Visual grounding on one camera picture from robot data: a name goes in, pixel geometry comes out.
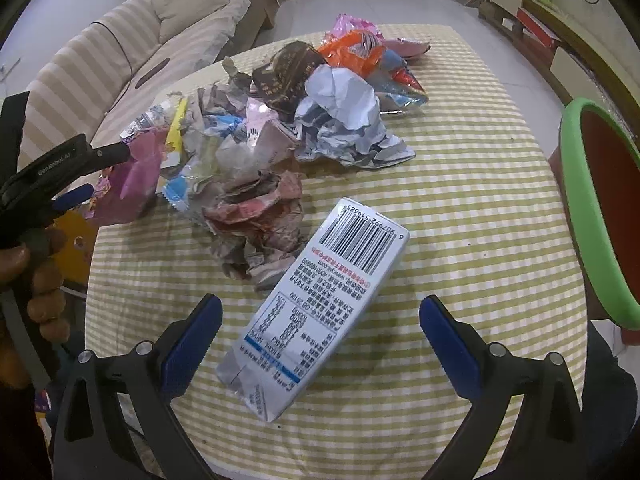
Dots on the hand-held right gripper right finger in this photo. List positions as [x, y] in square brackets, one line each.
[450, 350]

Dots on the white paper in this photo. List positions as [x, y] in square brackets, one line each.
[340, 100]

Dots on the yellow wrapper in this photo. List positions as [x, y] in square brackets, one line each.
[175, 132]

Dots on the person's right leg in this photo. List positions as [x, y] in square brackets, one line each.
[607, 390]

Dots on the striped beige sofa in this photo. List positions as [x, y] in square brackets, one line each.
[90, 70]

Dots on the pink foil wrapper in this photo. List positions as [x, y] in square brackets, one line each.
[410, 47]

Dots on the white pink packet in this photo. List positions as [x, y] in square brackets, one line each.
[270, 135]

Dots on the crumpled reddish printed paper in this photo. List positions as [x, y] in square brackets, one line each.
[255, 220]

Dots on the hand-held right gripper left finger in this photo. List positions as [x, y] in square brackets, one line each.
[192, 345]

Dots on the red bin with green rim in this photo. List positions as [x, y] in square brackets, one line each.
[575, 200]

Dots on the blue white plastic bag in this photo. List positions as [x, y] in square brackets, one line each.
[177, 194]

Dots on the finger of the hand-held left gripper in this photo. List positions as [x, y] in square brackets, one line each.
[75, 197]
[60, 162]

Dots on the crumpled grey newspaper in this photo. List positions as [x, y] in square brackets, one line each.
[215, 105]

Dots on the brown foil wrapper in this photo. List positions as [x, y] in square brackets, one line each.
[285, 75]

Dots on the person's left hand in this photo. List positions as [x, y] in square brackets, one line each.
[47, 280]

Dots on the orange snack wrapper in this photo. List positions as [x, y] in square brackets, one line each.
[350, 52]

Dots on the beige pillow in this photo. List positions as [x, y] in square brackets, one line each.
[190, 2]

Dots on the white blue milk carton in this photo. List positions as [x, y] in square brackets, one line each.
[320, 300]

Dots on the silver blue foil wrapper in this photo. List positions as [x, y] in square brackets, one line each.
[400, 87]

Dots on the pink plastic wrapper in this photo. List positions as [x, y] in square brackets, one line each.
[135, 180]

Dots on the orange cardboard box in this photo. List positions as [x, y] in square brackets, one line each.
[75, 240]

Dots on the yellow white checkered tablecloth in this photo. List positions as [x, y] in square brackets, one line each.
[475, 210]

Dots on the low tv cabinet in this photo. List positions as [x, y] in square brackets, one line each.
[550, 45]

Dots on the clear plastic wrapper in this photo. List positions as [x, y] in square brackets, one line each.
[145, 122]

